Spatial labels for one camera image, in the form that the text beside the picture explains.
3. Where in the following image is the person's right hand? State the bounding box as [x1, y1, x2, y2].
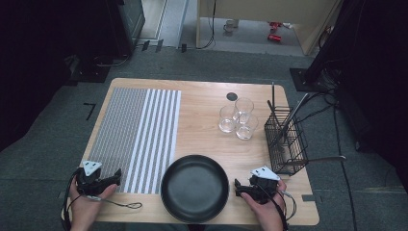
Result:
[241, 180, 288, 231]

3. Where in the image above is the black cabinet with glass door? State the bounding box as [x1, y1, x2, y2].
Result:
[107, 0, 146, 58]

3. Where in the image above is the black cable under desk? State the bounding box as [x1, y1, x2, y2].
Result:
[195, 0, 217, 50]

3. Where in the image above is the thin grey lanyard cord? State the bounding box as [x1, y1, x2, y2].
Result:
[86, 194, 143, 210]

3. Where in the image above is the black stand with base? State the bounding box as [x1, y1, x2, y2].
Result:
[290, 0, 357, 93]

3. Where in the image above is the person's left hand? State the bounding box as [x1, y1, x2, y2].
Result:
[67, 177, 118, 231]

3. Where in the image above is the black wire cutlery rack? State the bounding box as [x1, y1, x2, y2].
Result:
[264, 105, 310, 176]

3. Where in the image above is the black curtain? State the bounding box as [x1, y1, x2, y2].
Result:
[0, 0, 119, 152]
[336, 0, 408, 193]

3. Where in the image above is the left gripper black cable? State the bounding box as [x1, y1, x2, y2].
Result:
[61, 169, 80, 231]

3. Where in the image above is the long black floor cable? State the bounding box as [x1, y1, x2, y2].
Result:
[331, 95, 359, 231]

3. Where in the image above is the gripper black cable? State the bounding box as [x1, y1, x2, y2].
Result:
[256, 182, 298, 231]
[61, 169, 80, 231]

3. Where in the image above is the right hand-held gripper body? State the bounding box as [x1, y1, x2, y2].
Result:
[249, 166, 281, 205]

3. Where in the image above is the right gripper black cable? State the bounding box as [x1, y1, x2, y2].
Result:
[256, 182, 298, 231]

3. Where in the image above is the long silver utensil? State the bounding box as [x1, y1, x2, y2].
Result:
[270, 92, 311, 147]

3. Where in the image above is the grey white striped placemat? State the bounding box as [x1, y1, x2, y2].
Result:
[87, 87, 183, 195]

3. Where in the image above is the black stand base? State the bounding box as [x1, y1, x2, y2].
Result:
[68, 54, 112, 84]

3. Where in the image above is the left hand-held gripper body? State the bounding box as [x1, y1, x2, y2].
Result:
[75, 160, 112, 196]

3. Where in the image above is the black round plate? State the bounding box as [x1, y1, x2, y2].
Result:
[160, 154, 230, 224]

